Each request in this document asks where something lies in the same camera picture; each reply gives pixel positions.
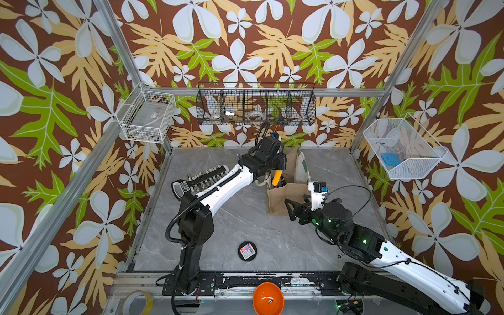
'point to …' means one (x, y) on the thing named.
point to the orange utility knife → (277, 177)
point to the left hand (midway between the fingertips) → (286, 156)
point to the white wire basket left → (147, 115)
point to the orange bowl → (268, 299)
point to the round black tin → (247, 251)
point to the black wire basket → (256, 104)
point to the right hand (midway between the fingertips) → (291, 199)
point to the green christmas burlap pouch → (293, 182)
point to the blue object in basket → (391, 159)
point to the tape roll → (148, 308)
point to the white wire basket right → (404, 150)
